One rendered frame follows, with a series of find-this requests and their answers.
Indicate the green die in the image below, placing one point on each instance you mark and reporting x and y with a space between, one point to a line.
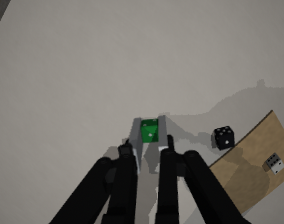
149 130

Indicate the black die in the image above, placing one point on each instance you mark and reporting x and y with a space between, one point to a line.
224 138

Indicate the white die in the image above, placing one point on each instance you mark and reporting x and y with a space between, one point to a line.
275 163

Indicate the tan square mat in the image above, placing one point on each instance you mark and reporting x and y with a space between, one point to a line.
242 170

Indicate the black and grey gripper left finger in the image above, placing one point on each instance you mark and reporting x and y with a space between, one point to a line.
88 199

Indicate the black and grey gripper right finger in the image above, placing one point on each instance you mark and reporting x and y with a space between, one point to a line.
213 202

